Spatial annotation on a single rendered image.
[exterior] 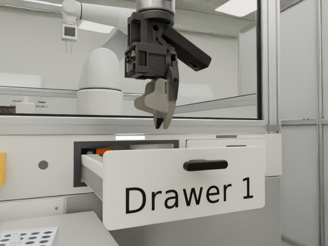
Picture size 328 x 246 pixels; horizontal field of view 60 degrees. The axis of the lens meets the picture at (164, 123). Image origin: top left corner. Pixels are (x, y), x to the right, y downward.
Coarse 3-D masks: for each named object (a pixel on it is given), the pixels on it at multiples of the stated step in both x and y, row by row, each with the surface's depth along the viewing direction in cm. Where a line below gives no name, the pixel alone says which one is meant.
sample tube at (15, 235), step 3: (12, 234) 40; (15, 234) 40; (18, 234) 40; (12, 237) 40; (15, 237) 40; (18, 237) 40; (12, 240) 40; (15, 240) 40; (18, 240) 40; (12, 243) 40; (15, 243) 40; (18, 243) 40
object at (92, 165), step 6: (84, 156) 69; (90, 156) 73; (96, 156) 74; (84, 162) 67; (90, 162) 60; (96, 162) 56; (102, 162) 74; (84, 168) 66; (90, 168) 60; (96, 168) 55; (102, 168) 50; (84, 174) 66; (90, 174) 59; (96, 174) 54; (102, 174) 50; (84, 180) 65; (90, 180) 59; (96, 180) 53; (102, 180) 48; (90, 186) 59; (96, 186) 53; (102, 186) 48; (96, 192) 53; (102, 192) 48; (102, 198) 48
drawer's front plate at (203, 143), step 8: (192, 144) 82; (200, 144) 83; (208, 144) 84; (216, 144) 85; (224, 144) 87; (232, 144) 88; (240, 144) 89; (248, 144) 91; (256, 144) 92; (264, 144) 93
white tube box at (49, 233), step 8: (8, 232) 45; (16, 232) 45; (24, 232) 45; (32, 232) 45; (40, 232) 45; (48, 232) 46; (56, 232) 45; (0, 240) 42; (8, 240) 43; (24, 240) 42; (32, 240) 42; (40, 240) 42; (48, 240) 42; (56, 240) 45
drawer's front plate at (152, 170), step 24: (120, 168) 40; (144, 168) 42; (168, 168) 43; (240, 168) 49; (264, 168) 51; (120, 192) 40; (240, 192) 49; (264, 192) 51; (120, 216) 40; (144, 216) 42; (168, 216) 43; (192, 216) 45
